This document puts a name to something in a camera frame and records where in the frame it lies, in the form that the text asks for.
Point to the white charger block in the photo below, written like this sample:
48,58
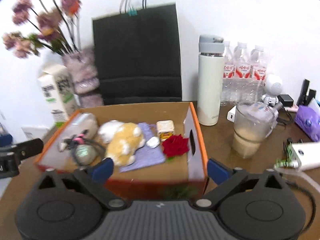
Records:
231,114

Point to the red cardboard box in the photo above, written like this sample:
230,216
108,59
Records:
77,144

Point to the dried flower bouquet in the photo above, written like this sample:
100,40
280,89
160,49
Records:
58,29

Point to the red fabric rose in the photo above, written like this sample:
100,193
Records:
175,145

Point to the white milk carton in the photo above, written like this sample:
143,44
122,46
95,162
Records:
57,88

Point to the purple fuzzy vase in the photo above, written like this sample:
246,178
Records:
84,76

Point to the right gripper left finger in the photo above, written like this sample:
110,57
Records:
92,179

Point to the black power adapter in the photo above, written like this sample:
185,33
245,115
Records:
286,100

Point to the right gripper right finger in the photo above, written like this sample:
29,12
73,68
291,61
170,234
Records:
227,181

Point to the white thermos bottle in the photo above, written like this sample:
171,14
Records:
210,78

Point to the white and yellow plush toy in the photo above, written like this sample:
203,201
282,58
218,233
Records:
122,139

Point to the white earbuds case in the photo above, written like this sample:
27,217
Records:
153,142

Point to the water bottle pack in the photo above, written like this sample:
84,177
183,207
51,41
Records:
244,74

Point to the black paper bag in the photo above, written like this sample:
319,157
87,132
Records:
137,55

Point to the purple cloth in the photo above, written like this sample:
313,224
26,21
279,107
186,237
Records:
145,156

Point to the glass jar with milk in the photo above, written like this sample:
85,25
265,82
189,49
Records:
253,123

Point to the white power bank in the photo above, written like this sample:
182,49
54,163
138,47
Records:
306,154

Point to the purple tissue pack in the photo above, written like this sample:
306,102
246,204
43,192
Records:
308,120

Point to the small yellow seasoning box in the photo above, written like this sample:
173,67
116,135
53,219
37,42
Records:
165,129

